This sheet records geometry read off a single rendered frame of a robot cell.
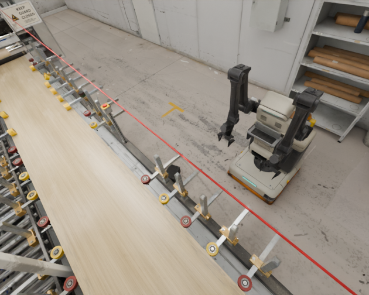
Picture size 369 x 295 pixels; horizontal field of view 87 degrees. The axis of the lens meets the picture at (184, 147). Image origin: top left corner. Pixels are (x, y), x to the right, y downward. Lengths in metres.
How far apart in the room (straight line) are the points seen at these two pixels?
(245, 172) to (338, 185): 1.14
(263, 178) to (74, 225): 1.88
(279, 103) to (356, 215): 1.75
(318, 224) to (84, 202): 2.35
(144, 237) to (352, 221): 2.18
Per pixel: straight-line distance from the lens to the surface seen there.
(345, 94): 3.18
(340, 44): 3.27
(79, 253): 1.68
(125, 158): 2.25
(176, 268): 1.42
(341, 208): 2.84
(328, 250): 2.60
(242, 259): 1.63
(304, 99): 1.17
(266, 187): 2.32
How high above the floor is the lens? 2.30
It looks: 52 degrees down
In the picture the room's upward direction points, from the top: 11 degrees counter-clockwise
